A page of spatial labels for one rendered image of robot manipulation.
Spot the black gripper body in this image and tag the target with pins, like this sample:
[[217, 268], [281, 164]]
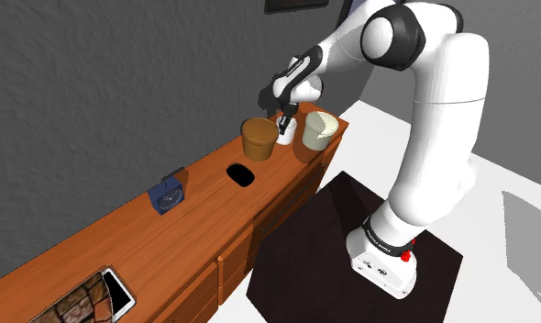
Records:
[[289, 109]]

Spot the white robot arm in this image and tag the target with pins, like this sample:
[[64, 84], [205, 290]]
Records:
[[445, 134]]

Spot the white cup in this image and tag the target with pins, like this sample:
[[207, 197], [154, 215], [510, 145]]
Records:
[[287, 137]]

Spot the cream pot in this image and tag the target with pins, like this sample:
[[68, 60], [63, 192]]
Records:
[[316, 134]]

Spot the brown pot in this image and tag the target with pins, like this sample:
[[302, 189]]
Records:
[[258, 142]]

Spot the black oval object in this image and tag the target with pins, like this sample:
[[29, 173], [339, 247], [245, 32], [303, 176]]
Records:
[[240, 175]]

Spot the blue alarm clock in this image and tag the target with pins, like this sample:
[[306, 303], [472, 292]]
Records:
[[167, 199]]

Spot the dark robot stand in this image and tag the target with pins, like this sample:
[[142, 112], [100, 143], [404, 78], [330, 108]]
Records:
[[306, 268]]

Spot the wooden chest of drawers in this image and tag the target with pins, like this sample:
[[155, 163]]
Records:
[[132, 241]]

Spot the white tablet with patterned cover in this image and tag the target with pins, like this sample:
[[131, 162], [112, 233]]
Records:
[[85, 299]]

